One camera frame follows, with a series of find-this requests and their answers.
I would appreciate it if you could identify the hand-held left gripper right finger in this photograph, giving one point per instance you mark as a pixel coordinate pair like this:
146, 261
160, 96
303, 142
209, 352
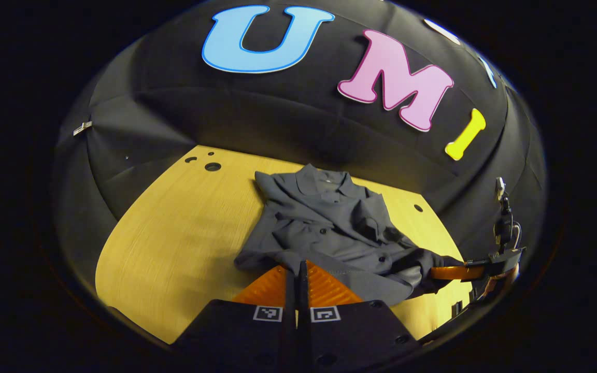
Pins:
350, 331

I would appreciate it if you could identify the silver metal clip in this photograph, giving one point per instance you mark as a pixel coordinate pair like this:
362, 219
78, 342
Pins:
82, 128

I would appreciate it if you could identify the grey button-up shirt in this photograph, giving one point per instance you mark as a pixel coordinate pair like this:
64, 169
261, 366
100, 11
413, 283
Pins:
329, 228

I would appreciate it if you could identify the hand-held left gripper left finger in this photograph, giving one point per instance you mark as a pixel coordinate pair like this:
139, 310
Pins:
246, 331

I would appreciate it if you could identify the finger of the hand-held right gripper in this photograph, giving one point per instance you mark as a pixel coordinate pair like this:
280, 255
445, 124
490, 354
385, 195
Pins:
454, 273

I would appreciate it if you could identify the black backdrop cloth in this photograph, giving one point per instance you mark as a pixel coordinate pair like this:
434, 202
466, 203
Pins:
298, 119

